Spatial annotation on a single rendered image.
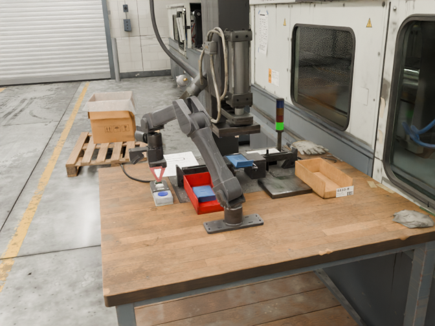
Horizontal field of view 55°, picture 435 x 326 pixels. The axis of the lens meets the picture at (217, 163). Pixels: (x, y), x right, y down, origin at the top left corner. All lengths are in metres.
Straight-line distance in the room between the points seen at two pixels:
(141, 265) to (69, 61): 9.80
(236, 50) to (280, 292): 1.25
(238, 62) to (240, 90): 0.11
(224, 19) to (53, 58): 9.37
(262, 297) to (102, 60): 9.18
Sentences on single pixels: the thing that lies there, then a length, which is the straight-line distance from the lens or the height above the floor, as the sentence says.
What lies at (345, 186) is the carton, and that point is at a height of 0.92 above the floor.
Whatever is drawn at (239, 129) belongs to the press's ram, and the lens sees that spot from 1.70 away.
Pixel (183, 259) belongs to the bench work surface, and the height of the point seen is 0.90.
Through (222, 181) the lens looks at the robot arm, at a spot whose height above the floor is 1.06.
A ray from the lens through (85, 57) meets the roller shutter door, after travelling 10.85.
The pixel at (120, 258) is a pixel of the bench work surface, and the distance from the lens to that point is 1.32.
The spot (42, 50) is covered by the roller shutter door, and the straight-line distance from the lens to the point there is 10.95.
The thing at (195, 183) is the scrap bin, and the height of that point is 0.92.
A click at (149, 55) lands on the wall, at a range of 10.88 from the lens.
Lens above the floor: 1.60
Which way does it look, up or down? 21 degrees down
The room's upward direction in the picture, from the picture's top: 2 degrees counter-clockwise
